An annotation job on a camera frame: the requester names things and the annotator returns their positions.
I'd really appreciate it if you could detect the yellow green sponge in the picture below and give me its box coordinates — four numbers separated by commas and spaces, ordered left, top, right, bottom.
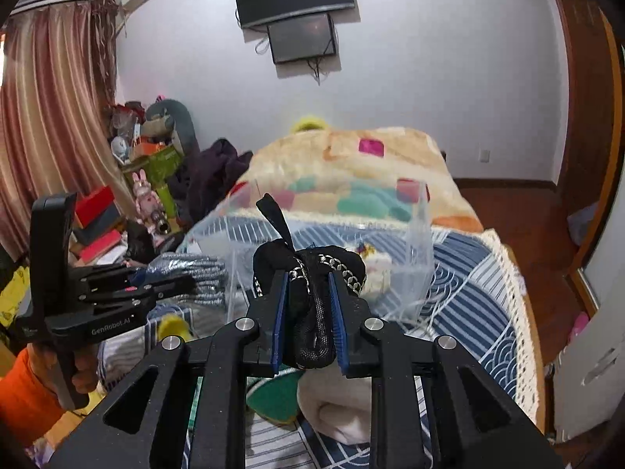
246, 367, 303, 424

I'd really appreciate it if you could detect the white fleece cloth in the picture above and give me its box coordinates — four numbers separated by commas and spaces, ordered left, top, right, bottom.
296, 363, 372, 445

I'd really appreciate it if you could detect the clear plastic storage box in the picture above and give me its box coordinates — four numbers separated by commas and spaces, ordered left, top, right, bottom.
179, 176, 434, 322

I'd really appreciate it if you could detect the left hand holding gripper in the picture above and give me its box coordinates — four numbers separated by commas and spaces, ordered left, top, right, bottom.
27, 343, 97, 394

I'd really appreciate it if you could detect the brown wooden door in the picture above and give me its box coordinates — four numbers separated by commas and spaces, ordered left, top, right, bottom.
555, 0, 623, 271

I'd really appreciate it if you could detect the orange sleeve forearm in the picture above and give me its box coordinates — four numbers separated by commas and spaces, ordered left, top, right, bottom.
0, 349, 66, 448

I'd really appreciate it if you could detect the striped brown curtain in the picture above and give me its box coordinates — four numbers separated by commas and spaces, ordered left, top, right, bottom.
1, 0, 134, 258

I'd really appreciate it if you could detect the white wall socket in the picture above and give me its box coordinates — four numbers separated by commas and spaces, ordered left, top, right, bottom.
479, 149, 491, 163

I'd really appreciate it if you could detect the yellow plush headboard toy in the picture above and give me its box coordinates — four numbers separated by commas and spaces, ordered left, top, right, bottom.
290, 115, 329, 133

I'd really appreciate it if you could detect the green knit glove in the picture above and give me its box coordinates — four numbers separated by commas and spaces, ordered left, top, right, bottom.
186, 377, 204, 451

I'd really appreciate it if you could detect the yellow fuzzy ball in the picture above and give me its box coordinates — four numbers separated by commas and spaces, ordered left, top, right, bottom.
157, 315, 195, 342

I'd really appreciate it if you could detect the red black box stack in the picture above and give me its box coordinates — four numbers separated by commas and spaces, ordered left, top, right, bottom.
70, 185, 124, 263

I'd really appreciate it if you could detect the yellow cartoon print cloth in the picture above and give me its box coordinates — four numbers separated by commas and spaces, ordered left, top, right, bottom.
356, 242, 392, 302

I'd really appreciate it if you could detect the black chain strap pouch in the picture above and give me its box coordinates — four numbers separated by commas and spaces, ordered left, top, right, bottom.
253, 194, 366, 369

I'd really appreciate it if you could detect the dark purple clothing pile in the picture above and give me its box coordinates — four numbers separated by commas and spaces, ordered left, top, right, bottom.
166, 138, 253, 227

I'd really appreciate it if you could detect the colourful fleece blanket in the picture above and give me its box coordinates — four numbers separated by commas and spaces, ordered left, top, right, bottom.
230, 127, 484, 233

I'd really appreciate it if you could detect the green cardboard box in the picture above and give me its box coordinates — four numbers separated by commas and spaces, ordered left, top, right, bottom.
121, 146, 182, 218

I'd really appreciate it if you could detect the grey green plush dinosaur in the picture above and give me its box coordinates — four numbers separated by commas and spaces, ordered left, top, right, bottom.
141, 98, 199, 156

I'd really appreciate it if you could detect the pink rabbit toy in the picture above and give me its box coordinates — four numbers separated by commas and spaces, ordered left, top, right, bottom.
131, 170, 171, 235

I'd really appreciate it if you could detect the small black wall monitor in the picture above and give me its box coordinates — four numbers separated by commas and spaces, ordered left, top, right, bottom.
267, 13, 337, 64

